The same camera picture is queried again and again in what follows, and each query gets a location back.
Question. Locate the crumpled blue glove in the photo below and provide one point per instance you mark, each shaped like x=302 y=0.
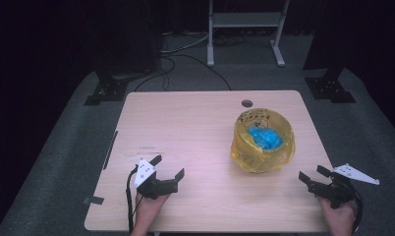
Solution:
x=266 y=138

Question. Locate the person's right hand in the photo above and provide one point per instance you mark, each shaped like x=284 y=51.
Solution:
x=338 y=218

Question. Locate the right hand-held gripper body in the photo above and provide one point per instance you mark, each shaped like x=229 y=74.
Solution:
x=336 y=191

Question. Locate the white metal stand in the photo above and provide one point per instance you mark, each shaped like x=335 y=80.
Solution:
x=248 y=19

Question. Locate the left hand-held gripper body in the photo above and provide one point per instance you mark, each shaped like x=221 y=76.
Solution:
x=150 y=186

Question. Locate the black tab on table edge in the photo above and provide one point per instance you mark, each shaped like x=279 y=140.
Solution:
x=94 y=200

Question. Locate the person's left hand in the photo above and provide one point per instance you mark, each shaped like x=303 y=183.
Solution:
x=148 y=213

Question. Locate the black stand base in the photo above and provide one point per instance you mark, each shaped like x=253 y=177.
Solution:
x=329 y=89
x=107 y=90

